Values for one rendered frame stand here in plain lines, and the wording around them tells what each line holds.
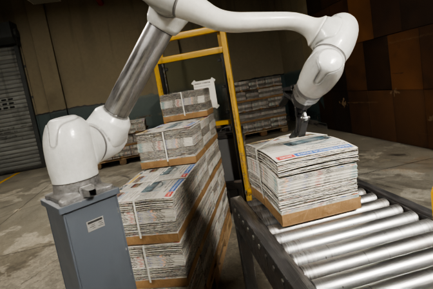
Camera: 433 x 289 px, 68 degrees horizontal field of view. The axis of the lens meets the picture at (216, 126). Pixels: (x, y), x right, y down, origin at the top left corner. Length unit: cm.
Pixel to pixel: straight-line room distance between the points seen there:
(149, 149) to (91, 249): 104
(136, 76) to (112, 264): 67
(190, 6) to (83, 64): 782
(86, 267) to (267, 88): 642
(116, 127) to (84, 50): 755
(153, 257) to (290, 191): 85
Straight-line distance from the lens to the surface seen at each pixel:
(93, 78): 870
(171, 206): 154
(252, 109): 715
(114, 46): 869
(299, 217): 113
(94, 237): 121
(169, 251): 165
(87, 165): 117
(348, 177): 117
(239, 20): 101
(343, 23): 108
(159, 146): 210
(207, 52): 313
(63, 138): 115
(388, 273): 94
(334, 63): 93
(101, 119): 128
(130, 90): 125
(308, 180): 110
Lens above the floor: 129
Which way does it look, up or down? 7 degrees down
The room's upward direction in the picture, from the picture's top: 9 degrees counter-clockwise
